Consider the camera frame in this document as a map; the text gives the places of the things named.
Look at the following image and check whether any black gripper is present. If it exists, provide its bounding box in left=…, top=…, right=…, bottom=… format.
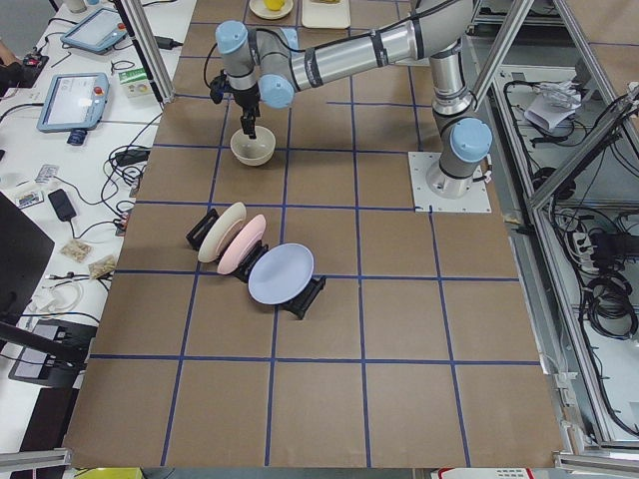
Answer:
left=238, top=89, right=261, bottom=140

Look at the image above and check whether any white ceramic bowl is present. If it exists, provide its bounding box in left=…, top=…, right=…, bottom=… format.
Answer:
left=230, top=126, right=276, bottom=167

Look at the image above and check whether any yellow lemon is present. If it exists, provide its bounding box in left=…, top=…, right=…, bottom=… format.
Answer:
left=264, top=0, right=286, bottom=12

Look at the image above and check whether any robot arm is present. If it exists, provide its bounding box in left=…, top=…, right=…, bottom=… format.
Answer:
left=209, top=0, right=493, bottom=200

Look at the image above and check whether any cream plate in rack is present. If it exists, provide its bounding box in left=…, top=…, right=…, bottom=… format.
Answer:
left=198, top=202, right=247, bottom=263

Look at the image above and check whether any black power adapter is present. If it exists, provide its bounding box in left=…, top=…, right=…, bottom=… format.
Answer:
left=155, top=36, right=183, bottom=50

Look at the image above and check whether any pink plate in rack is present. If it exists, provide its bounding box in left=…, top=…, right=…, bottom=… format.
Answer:
left=217, top=214, right=267, bottom=275

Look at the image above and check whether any cream round plate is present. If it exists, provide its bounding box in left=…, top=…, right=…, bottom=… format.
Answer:
left=249, top=0, right=294, bottom=20

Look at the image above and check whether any green white carton box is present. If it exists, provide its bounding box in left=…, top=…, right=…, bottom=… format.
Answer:
left=118, top=68, right=153, bottom=98

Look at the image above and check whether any cream rectangular tray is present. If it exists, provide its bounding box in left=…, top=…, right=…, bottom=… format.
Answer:
left=302, top=0, right=351, bottom=29

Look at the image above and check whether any light blue plate in rack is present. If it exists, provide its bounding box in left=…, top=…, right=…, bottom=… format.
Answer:
left=248, top=243, right=315, bottom=305

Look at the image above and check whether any near teach pendant tablet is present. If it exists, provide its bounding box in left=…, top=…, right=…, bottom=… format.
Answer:
left=37, top=73, right=110, bottom=133

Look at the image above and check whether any teach pendant tablet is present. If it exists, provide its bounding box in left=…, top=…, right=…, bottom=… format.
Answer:
left=61, top=8, right=127, bottom=54
left=37, top=73, right=110, bottom=133

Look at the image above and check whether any far teach pendant tablet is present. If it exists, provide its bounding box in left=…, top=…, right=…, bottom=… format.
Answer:
left=61, top=8, right=127, bottom=54

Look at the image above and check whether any black dish rack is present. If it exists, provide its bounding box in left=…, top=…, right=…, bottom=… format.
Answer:
left=186, top=202, right=326, bottom=319

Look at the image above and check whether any black smartphone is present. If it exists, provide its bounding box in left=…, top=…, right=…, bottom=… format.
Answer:
left=48, top=189, right=77, bottom=222

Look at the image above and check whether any black monitor stand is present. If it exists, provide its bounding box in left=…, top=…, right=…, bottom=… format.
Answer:
left=1, top=197, right=97, bottom=388

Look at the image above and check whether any crumpled white paper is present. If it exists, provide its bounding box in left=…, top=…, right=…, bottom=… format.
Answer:
left=524, top=81, right=582, bottom=132

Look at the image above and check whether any aluminium frame post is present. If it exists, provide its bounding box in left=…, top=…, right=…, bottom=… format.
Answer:
left=114, top=0, right=175, bottom=105

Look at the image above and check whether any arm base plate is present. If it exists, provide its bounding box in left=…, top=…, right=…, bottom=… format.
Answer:
left=407, top=152, right=492, bottom=214

